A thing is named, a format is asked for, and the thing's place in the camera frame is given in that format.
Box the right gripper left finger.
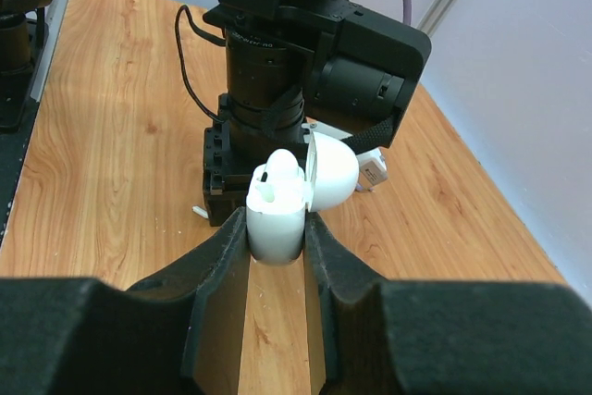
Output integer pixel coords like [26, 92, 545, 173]
[1, 208, 250, 394]

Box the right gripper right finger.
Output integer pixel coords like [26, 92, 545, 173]
[303, 215, 591, 394]

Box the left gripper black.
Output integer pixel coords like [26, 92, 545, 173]
[202, 93, 307, 227]

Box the white earbud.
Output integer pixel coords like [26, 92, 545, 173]
[260, 149, 303, 182]

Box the white earbud charging case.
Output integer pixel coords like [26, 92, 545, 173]
[246, 132, 359, 265]

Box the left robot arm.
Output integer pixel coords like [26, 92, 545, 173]
[193, 0, 431, 227]

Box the white plastic scrap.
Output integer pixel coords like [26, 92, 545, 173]
[191, 205, 209, 219]

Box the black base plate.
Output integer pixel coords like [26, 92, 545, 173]
[0, 0, 80, 248]

